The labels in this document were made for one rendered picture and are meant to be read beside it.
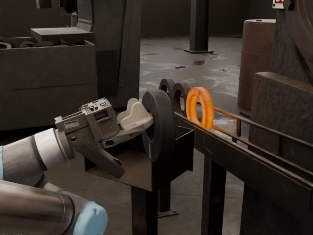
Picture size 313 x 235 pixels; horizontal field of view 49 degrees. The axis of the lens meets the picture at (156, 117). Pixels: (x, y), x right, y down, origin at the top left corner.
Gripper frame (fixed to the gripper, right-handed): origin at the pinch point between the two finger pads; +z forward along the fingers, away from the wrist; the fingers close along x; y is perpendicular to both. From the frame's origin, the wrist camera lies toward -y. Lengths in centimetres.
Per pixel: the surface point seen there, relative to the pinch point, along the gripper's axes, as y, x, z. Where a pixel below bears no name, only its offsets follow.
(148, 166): -24.5, 25.5, -1.4
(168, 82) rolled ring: -19, 81, 28
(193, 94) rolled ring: -17, 51, 27
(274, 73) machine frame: -9.0, 20.2, 42.9
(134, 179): -22.7, 18.3, -7.3
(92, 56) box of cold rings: -18, 214, 10
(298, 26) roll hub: 12.5, -15.7, 25.6
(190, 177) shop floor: -95, 116, 35
